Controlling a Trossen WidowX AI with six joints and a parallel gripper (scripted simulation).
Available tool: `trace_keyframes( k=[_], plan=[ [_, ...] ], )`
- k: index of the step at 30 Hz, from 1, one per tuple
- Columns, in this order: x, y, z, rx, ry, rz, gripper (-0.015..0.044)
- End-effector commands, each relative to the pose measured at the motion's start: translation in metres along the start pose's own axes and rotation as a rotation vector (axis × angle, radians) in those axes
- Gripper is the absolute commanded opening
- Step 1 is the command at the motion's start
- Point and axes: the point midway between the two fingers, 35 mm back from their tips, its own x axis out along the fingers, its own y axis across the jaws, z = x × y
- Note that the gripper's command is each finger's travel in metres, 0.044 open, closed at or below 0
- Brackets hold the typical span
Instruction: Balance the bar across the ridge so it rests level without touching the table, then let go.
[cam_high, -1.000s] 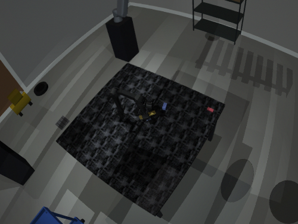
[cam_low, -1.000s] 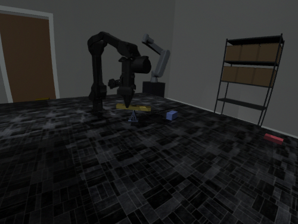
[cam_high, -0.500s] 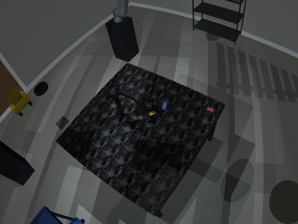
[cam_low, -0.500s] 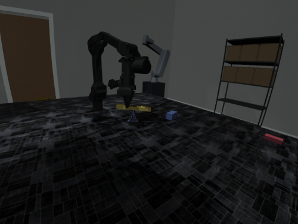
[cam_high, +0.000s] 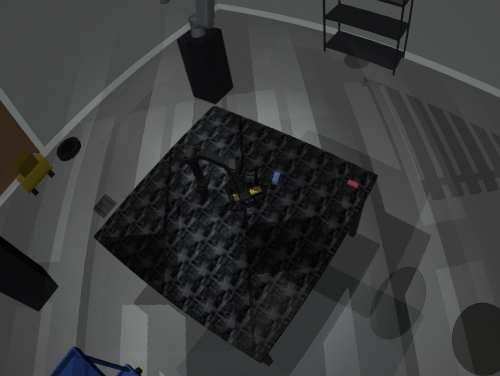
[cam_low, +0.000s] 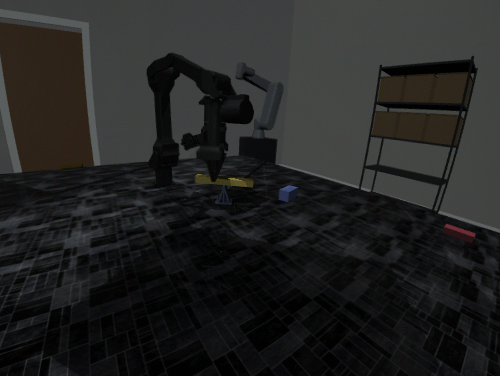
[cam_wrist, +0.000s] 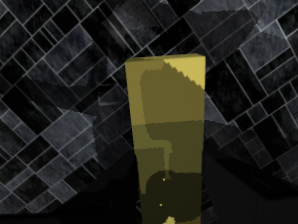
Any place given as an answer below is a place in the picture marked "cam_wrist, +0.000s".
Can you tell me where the yellow bar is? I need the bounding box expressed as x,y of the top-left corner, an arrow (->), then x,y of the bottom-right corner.
125,53 -> 206,224

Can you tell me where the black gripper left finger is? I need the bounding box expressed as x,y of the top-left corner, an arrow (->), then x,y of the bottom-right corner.
0,150 -> 138,224

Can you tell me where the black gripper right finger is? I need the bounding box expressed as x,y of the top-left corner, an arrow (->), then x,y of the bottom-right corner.
202,145 -> 298,224

